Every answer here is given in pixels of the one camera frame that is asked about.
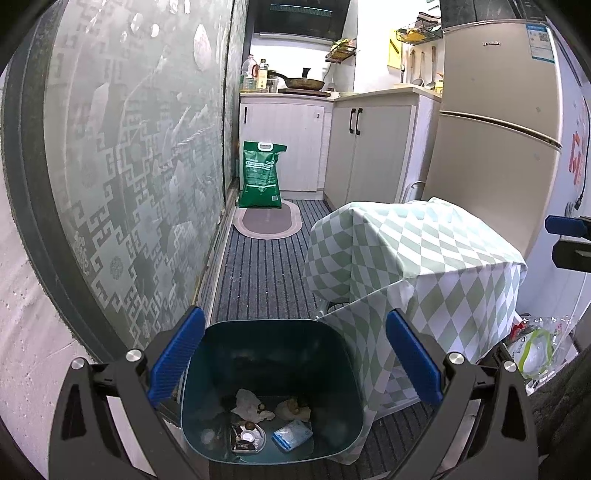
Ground beige plastic glove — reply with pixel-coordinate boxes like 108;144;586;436
231;388;275;423

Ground black range hood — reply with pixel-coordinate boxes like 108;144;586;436
252;0;352;46

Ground frying pan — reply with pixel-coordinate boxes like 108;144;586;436
268;68;326;90

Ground beige refrigerator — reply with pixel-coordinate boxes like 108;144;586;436
402;18;591;296

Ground brown food scrap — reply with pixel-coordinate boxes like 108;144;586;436
276;399;311;421

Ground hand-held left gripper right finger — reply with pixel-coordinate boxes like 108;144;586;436
385;309;541;480

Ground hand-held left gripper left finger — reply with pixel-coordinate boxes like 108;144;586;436
48;306;206;480

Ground green white checkered tablecloth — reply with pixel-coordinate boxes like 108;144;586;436
302;198;528;464

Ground black wire wall rack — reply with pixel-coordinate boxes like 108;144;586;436
394;13;444;44

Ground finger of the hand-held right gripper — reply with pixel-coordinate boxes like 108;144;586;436
545;215;591;237
551;235;591;271

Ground green rice bag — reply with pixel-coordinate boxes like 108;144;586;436
237;141;288;209

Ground white kitchen cabinet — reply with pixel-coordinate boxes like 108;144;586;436
239;95;334;193

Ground blue white fridge label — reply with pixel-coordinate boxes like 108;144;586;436
525;24;555;61

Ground red paper decoration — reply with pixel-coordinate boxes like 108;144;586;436
570;129;586;186

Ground blue trash bin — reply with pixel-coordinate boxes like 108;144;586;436
178;318;370;464

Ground clear plastic bag with groceries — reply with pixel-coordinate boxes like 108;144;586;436
505;314;580;381

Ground clear round plastic container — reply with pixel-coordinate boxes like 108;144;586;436
228;418;267;455

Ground wall spice rack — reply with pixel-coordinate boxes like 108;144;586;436
324;38;357;63

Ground oval grey floor mat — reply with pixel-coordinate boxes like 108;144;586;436
232;200;303;240

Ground grey cabinet with black handles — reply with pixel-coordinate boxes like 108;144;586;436
323;88;441;210

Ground frosted patterned glass door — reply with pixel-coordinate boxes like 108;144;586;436
0;0;250;365

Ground grey striped floor carpet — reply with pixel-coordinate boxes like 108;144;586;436
203;198;467;478

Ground large clear oil bottle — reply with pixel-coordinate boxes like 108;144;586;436
241;55;259;90

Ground blue white plastic packet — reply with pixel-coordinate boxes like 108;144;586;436
272;420;313;450

